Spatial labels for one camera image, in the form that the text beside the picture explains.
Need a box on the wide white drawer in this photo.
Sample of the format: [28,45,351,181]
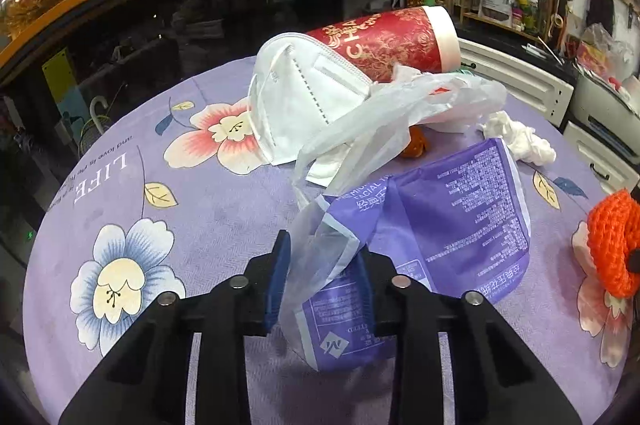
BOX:
[457,38,575,126]

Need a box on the white printer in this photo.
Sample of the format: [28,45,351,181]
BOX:
[570,70,640,151]

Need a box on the crumpled white tissue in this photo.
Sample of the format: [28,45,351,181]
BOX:
[477,110,557,165]

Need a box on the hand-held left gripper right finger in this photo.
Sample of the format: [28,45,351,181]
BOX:
[352,245,583,425]

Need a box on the translucent white plastic bag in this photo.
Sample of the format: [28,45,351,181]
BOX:
[277,72,508,353]

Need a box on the small orange scrap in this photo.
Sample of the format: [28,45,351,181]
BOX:
[397,125,431,158]

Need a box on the bag of colourful snacks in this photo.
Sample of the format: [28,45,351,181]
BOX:
[575,22,640,91]

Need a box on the purple tissue packet wrapper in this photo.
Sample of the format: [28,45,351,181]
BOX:
[300,138,532,373]

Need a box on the red patterned paper cup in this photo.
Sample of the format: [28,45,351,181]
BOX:
[306,5,461,85]

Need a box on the white cabinet drawer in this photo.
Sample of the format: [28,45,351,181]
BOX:
[562,122,640,196]

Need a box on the orange crocheted toy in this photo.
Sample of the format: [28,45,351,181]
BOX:
[585,188,640,298]

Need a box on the white face mask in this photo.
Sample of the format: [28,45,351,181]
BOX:
[247,32,373,188]

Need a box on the purple floral tablecloth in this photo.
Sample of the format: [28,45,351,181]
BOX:
[22,55,636,425]

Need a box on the yellow and teal box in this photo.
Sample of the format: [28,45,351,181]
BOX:
[42,48,88,121]

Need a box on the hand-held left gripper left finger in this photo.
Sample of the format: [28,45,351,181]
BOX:
[57,230,293,425]

